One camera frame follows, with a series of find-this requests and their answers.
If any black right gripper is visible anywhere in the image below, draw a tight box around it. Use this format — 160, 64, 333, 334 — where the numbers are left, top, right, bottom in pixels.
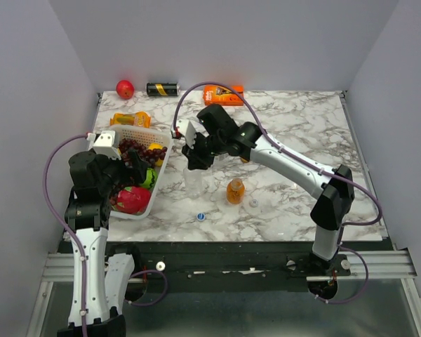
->
180, 131, 225, 172

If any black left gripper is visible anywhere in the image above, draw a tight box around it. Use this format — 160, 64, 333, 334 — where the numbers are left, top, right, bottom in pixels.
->
92, 147, 149, 194

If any large clear plastic bottle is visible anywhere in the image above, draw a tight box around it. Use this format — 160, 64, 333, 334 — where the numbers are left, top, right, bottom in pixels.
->
183, 168, 205, 199

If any blue white bottle cap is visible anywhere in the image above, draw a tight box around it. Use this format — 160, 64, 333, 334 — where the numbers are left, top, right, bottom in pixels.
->
196, 213, 206, 221

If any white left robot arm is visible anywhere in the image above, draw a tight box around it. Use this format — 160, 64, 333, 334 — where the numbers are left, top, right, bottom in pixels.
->
57, 150, 142, 336

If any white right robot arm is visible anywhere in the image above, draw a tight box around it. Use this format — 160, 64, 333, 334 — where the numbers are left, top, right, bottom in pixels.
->
172, 104, 354, 275

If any orange juice bottle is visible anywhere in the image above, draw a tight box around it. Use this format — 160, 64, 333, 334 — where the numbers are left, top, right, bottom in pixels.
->
226, 178, 245, 204

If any dark red grapes bunch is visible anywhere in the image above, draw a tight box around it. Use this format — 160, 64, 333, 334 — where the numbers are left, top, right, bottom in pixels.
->
119, 138, 168, 168

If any yellow lemon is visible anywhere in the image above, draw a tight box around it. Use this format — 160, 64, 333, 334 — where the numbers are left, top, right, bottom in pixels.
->
148, 143, 166, 166

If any white plastic basket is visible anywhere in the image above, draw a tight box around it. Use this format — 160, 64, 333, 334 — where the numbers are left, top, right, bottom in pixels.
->
109, 124, 173, 220

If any pink dragon fruit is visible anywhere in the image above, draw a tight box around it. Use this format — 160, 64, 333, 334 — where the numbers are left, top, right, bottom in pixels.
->
114, 186, 151, 214

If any orange snack bag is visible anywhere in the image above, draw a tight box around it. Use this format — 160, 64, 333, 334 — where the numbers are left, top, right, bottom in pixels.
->
109, 111, 151, 128

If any orange razor box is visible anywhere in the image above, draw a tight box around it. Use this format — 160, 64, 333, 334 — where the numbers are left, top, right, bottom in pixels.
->
203, 85, 244, 106

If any red apple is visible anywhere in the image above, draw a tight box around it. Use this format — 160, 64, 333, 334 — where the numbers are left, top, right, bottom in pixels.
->
116, 80, 135, 100

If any black gold can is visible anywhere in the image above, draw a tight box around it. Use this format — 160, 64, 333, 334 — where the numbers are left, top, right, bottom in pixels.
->
146, 83, 180, 97

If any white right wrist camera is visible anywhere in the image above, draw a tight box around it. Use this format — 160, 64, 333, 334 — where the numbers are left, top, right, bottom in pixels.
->
171, 119, 199, 149

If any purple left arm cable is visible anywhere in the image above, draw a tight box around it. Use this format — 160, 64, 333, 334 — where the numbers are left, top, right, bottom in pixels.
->
42, 133, 92, 337

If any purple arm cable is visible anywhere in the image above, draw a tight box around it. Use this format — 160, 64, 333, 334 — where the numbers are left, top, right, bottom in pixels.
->
42, 133, 92, 337
171, 81, 383, 305

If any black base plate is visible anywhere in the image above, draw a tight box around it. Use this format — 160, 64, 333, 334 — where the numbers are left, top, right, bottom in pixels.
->
55, 240, 397, 294

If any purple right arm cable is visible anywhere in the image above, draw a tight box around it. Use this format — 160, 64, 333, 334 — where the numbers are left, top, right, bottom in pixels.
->
171, 81, 383, 305

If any aluminium mounting rail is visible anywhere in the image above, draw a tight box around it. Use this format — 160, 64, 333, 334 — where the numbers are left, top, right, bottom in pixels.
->
42, 251, 417, 282

